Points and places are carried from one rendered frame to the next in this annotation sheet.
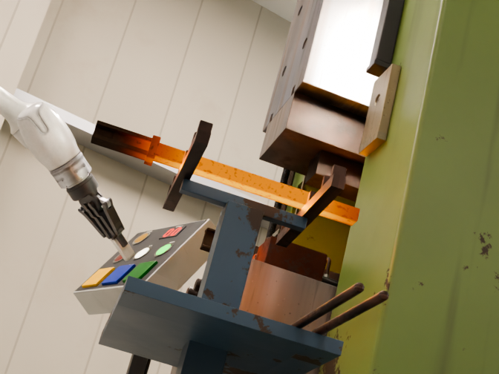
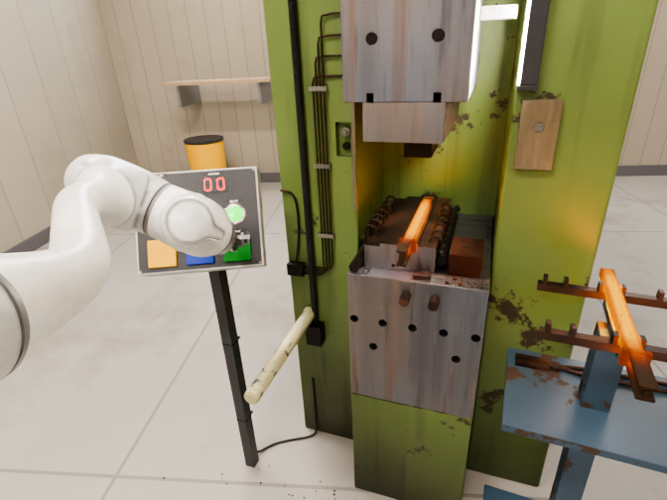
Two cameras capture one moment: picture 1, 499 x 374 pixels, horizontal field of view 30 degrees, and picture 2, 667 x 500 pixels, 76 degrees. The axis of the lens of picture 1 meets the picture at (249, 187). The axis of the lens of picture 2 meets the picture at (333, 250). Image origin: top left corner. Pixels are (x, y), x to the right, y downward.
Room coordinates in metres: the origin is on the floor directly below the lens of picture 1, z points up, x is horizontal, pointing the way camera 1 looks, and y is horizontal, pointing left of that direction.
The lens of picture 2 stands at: (1.51, 0.98, 1.49)
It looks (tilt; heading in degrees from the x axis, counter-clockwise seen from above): 26 degrees down; 302
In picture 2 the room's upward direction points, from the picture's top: 3 degrees counter-clockwise
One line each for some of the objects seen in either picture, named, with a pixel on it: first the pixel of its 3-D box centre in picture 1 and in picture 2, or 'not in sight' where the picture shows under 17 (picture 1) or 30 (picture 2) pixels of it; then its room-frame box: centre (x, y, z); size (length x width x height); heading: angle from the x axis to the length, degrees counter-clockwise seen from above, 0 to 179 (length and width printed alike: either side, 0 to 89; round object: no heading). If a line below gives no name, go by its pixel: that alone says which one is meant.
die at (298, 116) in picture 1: (359, 156); (416, 110); (1.95, -0.23, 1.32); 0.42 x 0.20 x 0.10; 101
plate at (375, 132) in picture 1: (379, 110); (537, 135); (1.63, -0.21, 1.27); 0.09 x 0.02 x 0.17; 11
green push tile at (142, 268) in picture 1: (140, 273); (237, 247); (2.29, 0.21, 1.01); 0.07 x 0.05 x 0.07; 36
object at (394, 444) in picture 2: not in sight; (420, 398); (1.90, -0.25, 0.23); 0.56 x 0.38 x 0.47; 101
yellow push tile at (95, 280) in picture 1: (99, 278); (163, 253); (2.46, 0.33, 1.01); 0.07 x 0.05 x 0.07; 36
